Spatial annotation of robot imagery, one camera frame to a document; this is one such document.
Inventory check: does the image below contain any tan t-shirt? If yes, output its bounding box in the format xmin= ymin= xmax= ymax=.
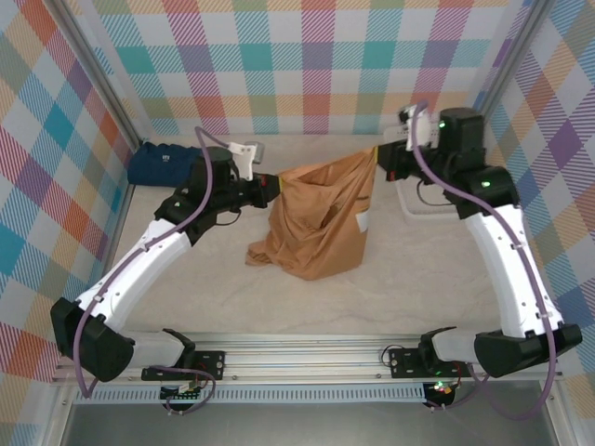
xmin=245 ymin=147 xmax=378 ymax=282

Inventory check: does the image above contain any white plastic basket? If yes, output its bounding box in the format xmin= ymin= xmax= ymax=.
xmin=383 ymin=127 xmax=461 ymax=219

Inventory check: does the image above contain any navy folded t-shirt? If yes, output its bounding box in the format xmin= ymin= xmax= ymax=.
xmin=127 ymin=141 xmax=205 ymax=190

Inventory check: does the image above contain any green circuit board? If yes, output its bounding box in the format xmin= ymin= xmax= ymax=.
xmin=160 ymin=380 xmax=205 ymax=401

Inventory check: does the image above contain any grey metal base panel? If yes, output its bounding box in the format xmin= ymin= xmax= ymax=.
xmin=59 ymin=401 xmax=559 ymax=446

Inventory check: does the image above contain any circuit board with lit LEDs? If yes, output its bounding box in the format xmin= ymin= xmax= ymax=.
xmin=426 ymin=379 xmax=456 ymax=397

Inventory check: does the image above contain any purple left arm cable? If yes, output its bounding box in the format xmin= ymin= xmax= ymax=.
xmin=73 ymin=127 xmax=219 ymax=415

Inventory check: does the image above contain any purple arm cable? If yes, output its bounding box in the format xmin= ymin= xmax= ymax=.
xmin=73 ymin=127 xmax=219 ymax=415
xmin=415 ymin=101 xmax=559 ymax=419

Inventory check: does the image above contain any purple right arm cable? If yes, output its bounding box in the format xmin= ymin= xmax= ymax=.
xmin=415 ymin=101 xmax=559 ymax=419

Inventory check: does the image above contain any aluminium frame post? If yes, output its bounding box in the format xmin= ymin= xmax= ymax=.
xmin=467 ymin=0 xmax=554 ymax=138
xmin=46 ymin=0 xmax=143 ymax=148

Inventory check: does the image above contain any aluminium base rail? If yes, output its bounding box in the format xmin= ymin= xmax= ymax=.
xmin=55 ymin=330 xmax=566 ymax=387

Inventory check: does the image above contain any white slotted cable duct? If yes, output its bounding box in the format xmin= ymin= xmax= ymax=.
xmin=73 ymin=383 xmax=428 ymax=404

